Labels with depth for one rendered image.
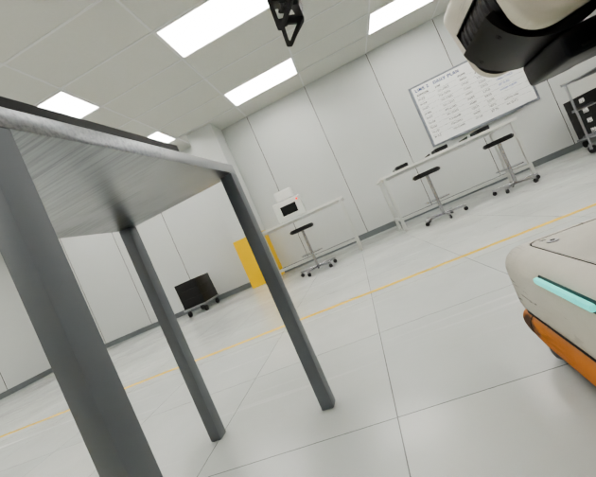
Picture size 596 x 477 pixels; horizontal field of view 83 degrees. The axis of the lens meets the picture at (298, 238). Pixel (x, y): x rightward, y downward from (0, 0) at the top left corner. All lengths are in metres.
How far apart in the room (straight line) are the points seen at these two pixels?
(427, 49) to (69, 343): 6.77
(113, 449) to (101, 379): 0.07
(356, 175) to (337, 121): 1.03
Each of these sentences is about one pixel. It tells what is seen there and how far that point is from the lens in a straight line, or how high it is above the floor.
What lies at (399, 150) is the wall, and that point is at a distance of 6.37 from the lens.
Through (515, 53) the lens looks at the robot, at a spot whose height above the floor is 0.64.
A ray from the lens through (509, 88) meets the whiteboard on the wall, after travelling 7.01.
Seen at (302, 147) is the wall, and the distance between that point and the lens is 6.42.
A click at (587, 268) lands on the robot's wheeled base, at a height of 0.28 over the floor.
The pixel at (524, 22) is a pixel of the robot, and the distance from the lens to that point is 0.62.
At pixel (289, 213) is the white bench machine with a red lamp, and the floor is 0.90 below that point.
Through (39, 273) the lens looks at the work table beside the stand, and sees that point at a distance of 0.46.
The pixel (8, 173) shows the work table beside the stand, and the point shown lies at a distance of 0.51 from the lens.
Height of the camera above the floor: 0.51
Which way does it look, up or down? level
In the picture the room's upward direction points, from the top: 24 degrees counter-clockwise
